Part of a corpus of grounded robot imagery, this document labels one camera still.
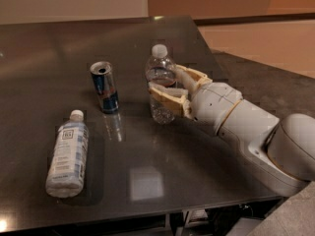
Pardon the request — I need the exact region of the clear plastic water bottle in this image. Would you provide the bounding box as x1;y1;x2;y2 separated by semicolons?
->
145;43;178;126

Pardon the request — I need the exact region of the white labelled plastic bottle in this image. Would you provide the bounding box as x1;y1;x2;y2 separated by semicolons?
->
45;110;89;199

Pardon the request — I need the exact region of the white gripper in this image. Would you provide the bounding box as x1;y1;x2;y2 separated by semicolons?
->
149;65;243;136

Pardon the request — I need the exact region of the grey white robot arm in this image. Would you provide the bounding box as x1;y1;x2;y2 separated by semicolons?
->
149;65;315;197

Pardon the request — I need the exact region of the blue silver energy drink can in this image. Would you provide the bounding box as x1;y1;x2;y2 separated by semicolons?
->
90;61;119;114

